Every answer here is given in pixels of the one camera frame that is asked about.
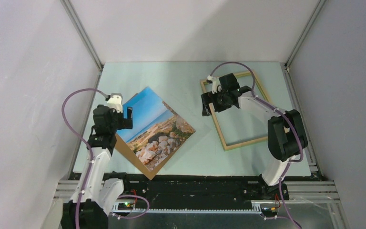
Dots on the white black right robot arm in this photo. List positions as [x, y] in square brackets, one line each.
[286, 136]

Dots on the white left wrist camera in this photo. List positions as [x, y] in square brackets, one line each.
[114, 101]

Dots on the wooden picture frame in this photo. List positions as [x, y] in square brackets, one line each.
[247, 125]

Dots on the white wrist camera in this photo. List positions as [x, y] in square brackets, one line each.
[114, 101]
[215, 82]

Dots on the brown cardboard backing board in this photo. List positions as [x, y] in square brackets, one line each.
[132, 158]

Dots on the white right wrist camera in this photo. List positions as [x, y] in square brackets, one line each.
[215, 82]

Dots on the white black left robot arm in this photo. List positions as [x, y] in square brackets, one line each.
[91, 203]

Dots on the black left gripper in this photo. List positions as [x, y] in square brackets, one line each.
[125, 123]

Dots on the left aluminium corner post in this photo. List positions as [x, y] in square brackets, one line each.
[80, 29]

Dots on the grey slotted cable duct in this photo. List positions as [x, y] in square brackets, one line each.
[117, 208]

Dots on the aluminium corner post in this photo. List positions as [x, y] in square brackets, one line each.
[80, 29]
[307, 28]

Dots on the aluminium front rail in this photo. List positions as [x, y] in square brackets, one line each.
[301, 191]

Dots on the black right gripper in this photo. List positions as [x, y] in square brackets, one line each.
[208, 98]

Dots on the right aluminium corner post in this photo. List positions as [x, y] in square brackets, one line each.
[307, 28]

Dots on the beach landscape photo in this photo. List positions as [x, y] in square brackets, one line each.
[158, 131]

